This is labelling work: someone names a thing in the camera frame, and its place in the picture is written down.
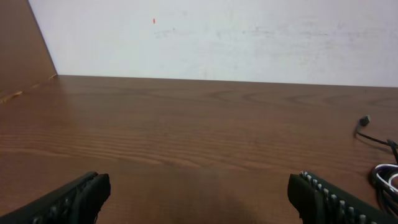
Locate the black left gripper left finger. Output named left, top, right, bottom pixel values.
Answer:
left=1, top=171, right=111, bottom=224

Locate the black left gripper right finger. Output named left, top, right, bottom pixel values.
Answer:
left=287, top=171, right=397, bottom=224

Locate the white USB cable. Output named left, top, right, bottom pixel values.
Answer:
left=374, top=164, right=398, bottom=194

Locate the long black USB cable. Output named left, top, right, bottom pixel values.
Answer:
left=353, top=115, right=398, bottom=162

